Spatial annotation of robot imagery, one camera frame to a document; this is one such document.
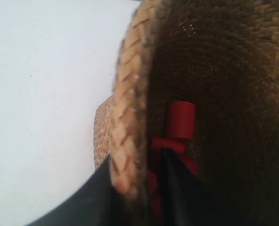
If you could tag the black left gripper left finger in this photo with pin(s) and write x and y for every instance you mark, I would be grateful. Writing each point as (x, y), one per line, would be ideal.
(96, 203)

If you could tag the brown woven wicker basket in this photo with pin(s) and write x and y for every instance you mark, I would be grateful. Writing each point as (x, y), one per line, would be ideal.
(221, 55)

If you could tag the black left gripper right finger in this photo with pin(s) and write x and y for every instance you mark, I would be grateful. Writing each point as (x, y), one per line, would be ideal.
(186, 201)

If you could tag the red cylindrical blocks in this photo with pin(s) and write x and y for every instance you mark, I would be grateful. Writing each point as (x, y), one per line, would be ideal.
(180, 123)

